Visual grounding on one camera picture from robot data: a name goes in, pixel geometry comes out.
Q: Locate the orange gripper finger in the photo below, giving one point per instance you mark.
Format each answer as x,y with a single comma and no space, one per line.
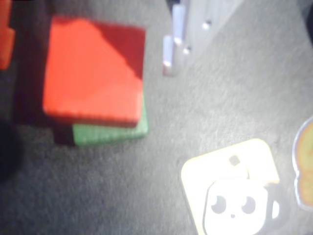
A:
5,41

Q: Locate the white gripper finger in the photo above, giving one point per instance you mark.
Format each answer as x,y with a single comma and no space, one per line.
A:
195,24

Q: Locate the red wooden cube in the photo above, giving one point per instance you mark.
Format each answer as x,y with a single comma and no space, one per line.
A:
90,78

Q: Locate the green wooden cube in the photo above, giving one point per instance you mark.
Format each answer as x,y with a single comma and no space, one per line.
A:
110,134

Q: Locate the orange round sticker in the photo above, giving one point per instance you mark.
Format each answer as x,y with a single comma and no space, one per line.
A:
305,159

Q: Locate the white face sticker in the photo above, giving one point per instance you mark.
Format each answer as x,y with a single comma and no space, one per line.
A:
232,195

